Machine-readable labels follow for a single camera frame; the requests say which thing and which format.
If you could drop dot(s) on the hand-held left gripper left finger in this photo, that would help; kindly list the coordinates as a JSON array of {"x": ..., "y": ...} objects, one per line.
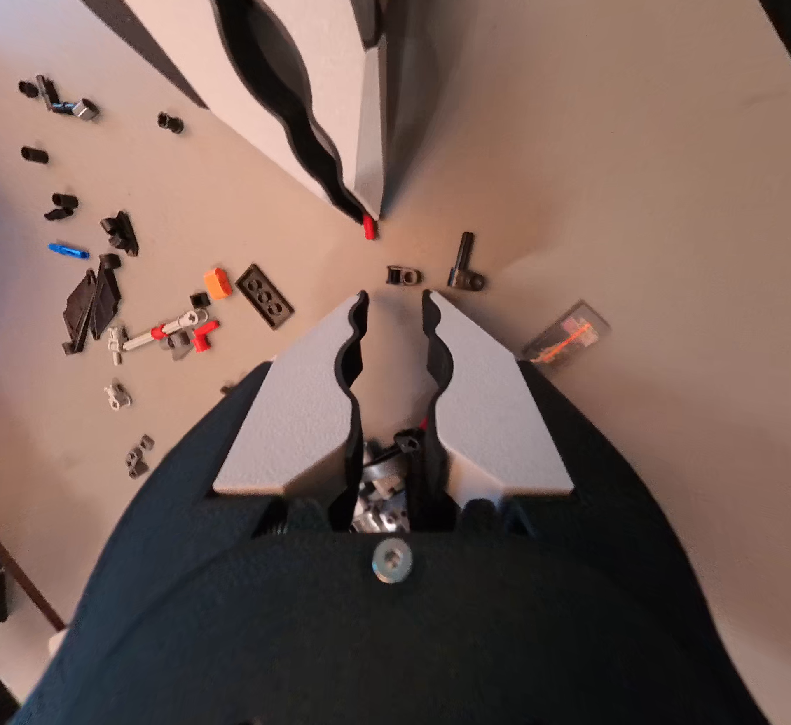
[{"x": 284, "y": 428}]

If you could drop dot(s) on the small black lego piece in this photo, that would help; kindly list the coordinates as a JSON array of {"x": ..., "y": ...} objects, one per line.
[{"x": 403, "y": 275}]

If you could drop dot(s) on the black lego panel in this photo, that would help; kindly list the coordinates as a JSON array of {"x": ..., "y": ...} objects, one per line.
[{"x": 108, "y": 295}]

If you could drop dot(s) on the scattered lego pieces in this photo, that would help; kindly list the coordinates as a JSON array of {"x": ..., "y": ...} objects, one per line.
[{"x": 201, "y": 338}]

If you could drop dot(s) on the black lego plate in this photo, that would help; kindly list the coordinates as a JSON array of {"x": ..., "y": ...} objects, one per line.
[{"x": 264, "y": 295}]

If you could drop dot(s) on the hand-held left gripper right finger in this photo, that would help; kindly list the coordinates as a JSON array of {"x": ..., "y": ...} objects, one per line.
[{"x": 500, "y": 428}]

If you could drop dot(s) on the black connector with axle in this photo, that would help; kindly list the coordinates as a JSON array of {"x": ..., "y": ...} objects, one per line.
[{"x": 463, "y": 264}]

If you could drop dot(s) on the dark lego tile red stripe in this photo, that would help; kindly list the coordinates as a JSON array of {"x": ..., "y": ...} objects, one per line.
[{"x": 565, "y": 335}]

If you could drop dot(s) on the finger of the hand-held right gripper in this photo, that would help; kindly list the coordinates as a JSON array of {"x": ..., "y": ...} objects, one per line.
[
  {"x": 185, "y": 26},
  {"x": 327, "y": 57}
]

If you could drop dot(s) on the red lego pin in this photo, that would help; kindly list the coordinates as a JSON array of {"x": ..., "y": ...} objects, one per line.
[{"x": 369, "y": 229}]

